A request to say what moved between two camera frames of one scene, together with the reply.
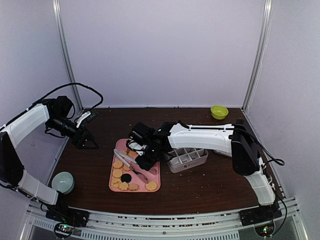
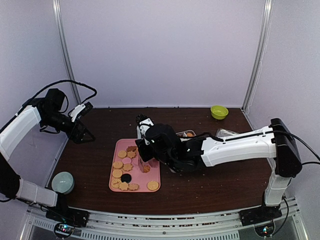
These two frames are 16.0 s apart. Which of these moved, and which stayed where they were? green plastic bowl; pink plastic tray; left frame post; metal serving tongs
Moved: metal serving tongs
Stayed: pink plastic tray; left frame post; green plastic bowl
